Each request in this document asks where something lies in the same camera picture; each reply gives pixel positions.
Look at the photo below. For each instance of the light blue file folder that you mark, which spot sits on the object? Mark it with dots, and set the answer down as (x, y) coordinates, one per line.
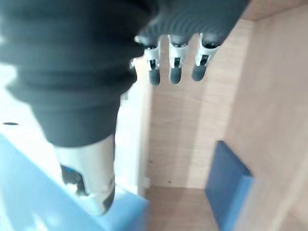
(48, 192)

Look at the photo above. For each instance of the wooden office cabinet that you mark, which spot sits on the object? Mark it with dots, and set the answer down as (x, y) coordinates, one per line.
(192, 120)

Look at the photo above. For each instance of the dark blue file folder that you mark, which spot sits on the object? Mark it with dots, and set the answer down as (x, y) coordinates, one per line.
(226, 178)

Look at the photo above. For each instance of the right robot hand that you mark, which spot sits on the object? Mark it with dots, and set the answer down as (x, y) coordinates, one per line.
(72, 72)

